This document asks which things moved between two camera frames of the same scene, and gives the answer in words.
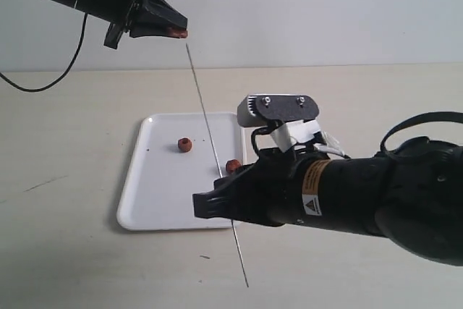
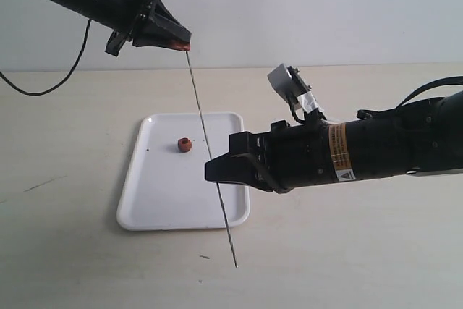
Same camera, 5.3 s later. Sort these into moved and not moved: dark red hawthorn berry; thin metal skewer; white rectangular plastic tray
Moved: dark red hawthorn berry; thin metal skewer
Not moved: white rectangular plastic tray
